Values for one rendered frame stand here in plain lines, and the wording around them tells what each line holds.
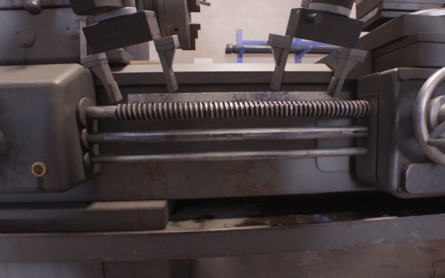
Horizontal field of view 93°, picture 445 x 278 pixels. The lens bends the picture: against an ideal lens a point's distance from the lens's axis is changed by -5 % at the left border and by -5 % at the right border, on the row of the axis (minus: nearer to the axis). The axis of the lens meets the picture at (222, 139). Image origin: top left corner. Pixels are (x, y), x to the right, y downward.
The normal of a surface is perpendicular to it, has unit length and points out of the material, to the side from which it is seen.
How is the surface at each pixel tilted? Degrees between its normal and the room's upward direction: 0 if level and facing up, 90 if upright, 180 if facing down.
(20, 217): 90
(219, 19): 90
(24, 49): 90
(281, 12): 90
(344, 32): 114
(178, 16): 119
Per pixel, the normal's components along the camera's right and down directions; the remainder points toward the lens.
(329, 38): 0.11, 0.47
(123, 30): -0.10, 0.47
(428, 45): 0.06, 0.07
